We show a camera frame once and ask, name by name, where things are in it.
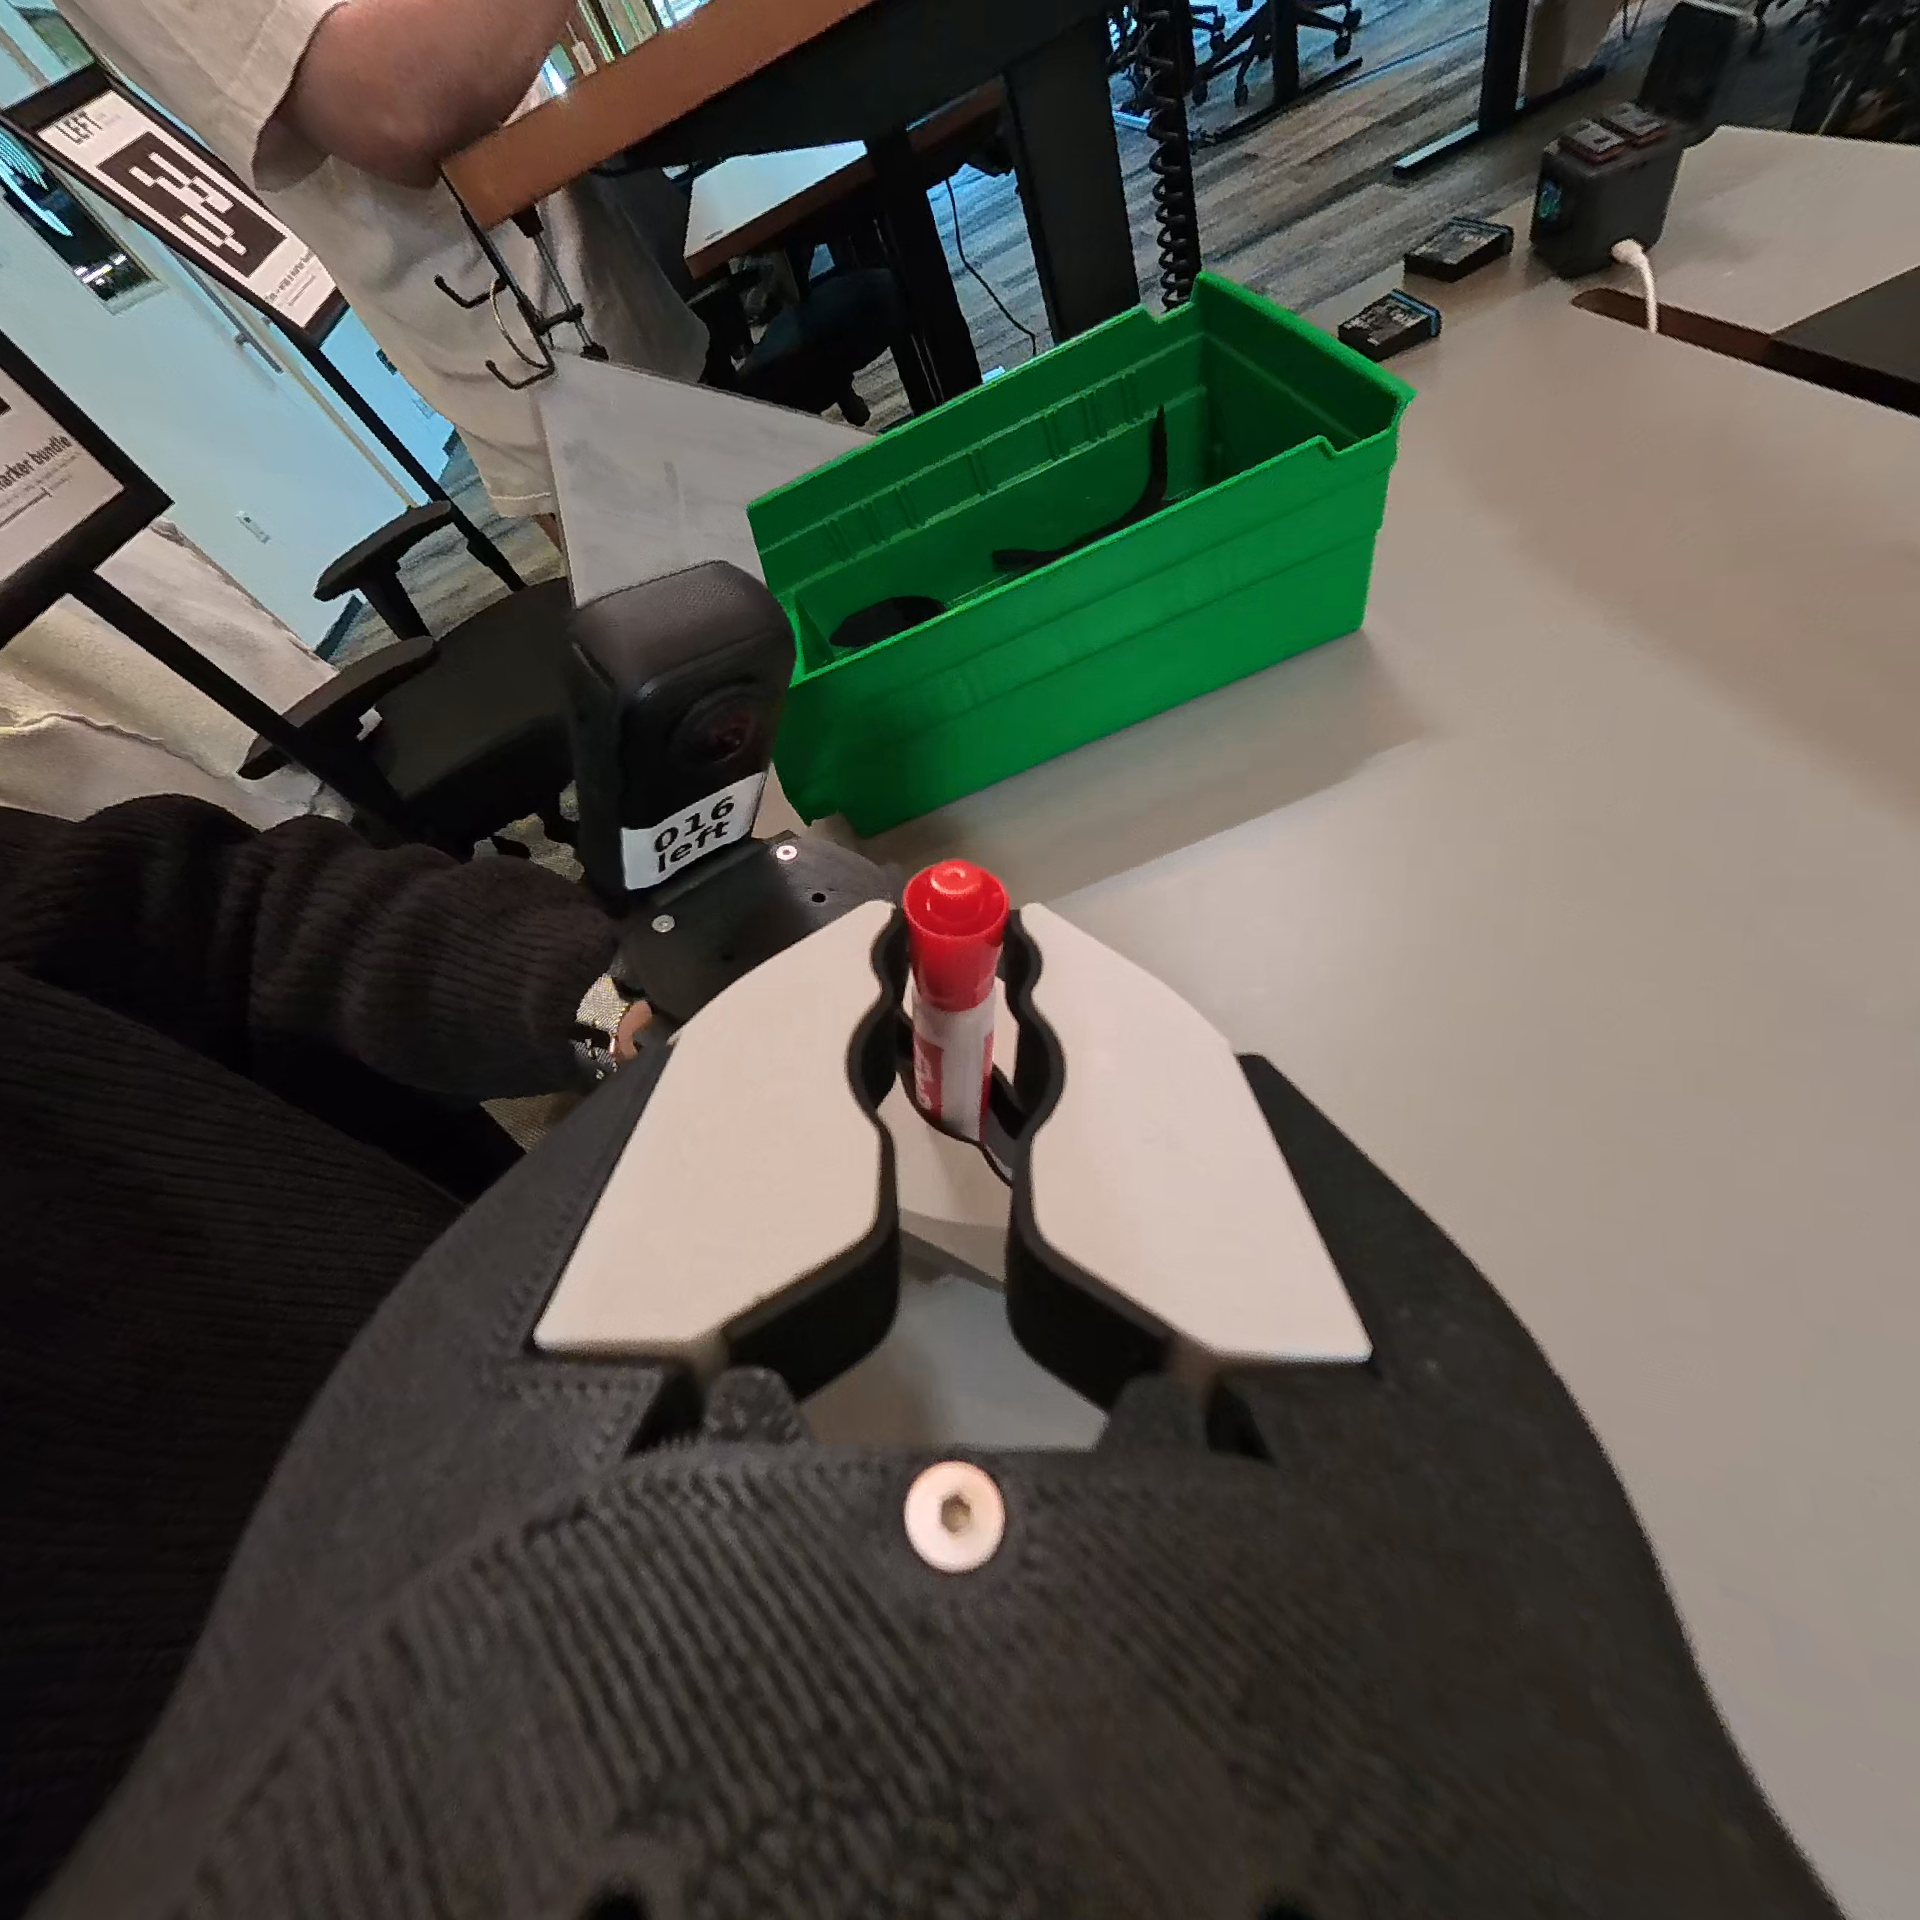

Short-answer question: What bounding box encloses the black coiled cable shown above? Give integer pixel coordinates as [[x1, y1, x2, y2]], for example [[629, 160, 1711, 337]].
[[1145, 0, 1202, 309]]

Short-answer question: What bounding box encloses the green plastic bin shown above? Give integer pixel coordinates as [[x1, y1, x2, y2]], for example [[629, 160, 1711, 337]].
[[744, 269, 1416, 835]]

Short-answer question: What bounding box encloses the small code sign stand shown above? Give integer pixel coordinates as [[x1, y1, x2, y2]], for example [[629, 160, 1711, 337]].
[[44, 66, 527, 593]]

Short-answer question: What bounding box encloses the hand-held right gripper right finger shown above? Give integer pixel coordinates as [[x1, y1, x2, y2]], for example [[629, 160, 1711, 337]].
[[1004, 900, 1377, 1409]]

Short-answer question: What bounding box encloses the large code sign stand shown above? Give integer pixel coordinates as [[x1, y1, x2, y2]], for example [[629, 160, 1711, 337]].
[[0, 330, 384, 841]]

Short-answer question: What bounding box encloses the grey table cable flap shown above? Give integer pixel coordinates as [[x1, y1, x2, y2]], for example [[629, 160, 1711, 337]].
[[1566, 269, 1920, 413]]

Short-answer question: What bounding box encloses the grey wrist watch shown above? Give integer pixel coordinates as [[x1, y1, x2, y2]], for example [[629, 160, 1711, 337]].
[[570, 974, 653, 1081]]

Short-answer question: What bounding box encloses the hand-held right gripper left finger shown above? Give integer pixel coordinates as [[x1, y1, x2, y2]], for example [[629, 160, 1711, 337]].
[[531, 900, 905, 1389]]

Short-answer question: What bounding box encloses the black battery charger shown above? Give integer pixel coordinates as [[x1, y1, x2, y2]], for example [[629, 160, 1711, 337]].
[[1530, 104, 1682, 280]]

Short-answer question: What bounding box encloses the red dry erase marker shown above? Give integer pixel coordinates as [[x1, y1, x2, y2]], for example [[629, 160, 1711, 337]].
[[899, 857, 1009, 1133]]

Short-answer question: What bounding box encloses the person's left forearm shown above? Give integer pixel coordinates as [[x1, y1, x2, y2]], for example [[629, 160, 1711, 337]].
[[0, 794, 623, 1112]]

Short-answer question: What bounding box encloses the black office chair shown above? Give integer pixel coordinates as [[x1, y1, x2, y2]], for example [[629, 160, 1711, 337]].
[[239, 502, 587, 864]]

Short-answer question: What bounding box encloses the black under-desk hook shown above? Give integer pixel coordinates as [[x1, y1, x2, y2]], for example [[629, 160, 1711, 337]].
[[434, 163, 609, 396]]

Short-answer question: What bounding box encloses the brown wooden desk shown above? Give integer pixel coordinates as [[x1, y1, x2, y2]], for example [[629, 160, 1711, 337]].
[[438, 0, 1202, 438]]

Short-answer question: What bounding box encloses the grey flat panel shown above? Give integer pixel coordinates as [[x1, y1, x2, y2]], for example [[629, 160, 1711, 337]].
[[536, 355, 879, 601]]

